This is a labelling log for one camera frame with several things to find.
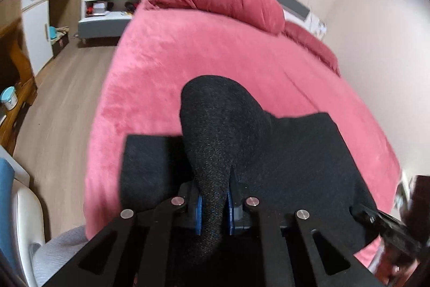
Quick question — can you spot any black knitted garment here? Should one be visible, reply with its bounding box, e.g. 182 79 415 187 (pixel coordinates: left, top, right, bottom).
120 76 377 256

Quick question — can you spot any person's right hand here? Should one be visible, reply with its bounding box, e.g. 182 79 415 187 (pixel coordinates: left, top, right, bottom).
368 240 420 286

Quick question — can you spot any grey knitted sleeve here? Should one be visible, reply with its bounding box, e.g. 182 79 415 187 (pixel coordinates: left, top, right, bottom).
32 225 88 286

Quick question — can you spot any white and blue chair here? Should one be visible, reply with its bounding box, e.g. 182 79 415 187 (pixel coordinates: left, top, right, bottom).
1 148 45 286

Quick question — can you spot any dark pink pillow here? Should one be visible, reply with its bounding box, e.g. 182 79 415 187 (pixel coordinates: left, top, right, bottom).
282 20 340 76

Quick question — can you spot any pink velvet bed cover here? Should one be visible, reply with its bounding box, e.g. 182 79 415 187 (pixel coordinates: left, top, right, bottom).
84 0 402 269

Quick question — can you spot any light blue white jar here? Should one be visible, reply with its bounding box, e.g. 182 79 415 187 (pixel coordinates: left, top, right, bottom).
1 87 17 111

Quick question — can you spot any wooden shelf unit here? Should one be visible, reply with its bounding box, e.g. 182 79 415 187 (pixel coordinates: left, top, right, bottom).
0 20 37 154

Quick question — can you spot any small dark storage box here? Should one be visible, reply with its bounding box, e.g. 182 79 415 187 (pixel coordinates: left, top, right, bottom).
49 26 69 58

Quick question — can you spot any white bedside table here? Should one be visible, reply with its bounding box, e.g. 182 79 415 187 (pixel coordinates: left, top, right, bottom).
77 0 141 44

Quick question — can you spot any white and wood desk cabinet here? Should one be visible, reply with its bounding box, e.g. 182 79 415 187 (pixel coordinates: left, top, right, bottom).
21 0 81 76

